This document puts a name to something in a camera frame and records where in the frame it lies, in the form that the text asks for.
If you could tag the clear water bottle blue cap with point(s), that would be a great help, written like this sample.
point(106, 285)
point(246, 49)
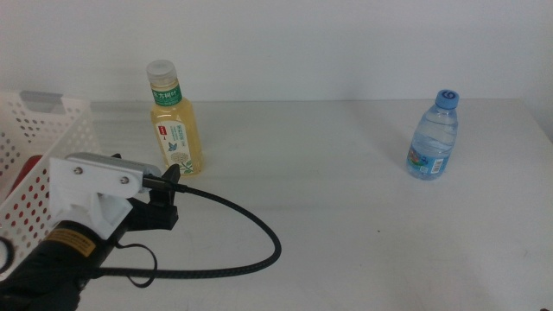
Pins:
point(432, 142)

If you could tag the red cola can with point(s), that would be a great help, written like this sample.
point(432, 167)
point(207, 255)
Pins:
point(26, 170)

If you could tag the white perforated plastic basket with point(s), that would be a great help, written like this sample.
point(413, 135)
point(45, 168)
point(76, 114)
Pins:
point(73, 103)

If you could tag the yellow tea bottle green label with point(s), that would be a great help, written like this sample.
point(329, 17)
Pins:
point(175, 129)

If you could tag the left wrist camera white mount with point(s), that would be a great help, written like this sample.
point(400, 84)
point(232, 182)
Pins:
point(86, 190)

